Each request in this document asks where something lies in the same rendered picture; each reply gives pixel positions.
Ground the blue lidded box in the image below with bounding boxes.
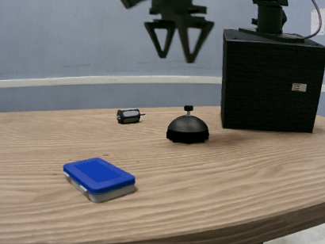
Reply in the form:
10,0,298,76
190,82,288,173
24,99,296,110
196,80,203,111
63,158,136,203

